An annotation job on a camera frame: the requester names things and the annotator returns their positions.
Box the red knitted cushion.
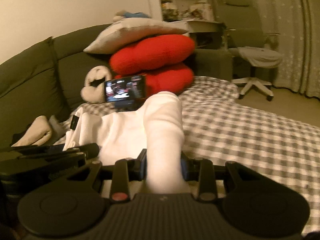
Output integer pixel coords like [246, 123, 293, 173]
[109, 34, 195, 96]

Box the beige pillow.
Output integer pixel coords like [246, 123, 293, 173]
[84, 18, 187, 54]

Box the smartphone playing video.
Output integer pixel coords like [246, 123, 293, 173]
[104, 75, 146, 102]

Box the grey checkered bed quilt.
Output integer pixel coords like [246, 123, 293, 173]
[53, 76, 320, 235]

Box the blue plush toy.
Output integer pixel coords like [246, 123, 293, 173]
[113, 10, 151, 22]

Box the folded grey cloth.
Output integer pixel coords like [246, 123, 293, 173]
[48, 115, 66, 144]

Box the folded beige blanket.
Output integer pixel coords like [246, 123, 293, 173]
[12, 115, 53, 147]

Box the grey star curtain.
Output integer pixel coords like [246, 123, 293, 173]
[211, 0, 319, 97]

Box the grey garment on chair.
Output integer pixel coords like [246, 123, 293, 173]
[228, 47, 283, 68]

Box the white desk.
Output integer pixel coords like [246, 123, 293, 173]
[172, 19, 225, 49]

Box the white flower plush cushion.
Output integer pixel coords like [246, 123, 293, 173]
[80, 66, 112, 103]

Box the white Pooh t-shirt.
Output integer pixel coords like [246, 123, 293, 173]
[64, 92, 190, 193]

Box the grey office chair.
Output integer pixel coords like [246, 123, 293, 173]
[217, 0, 280, 101]

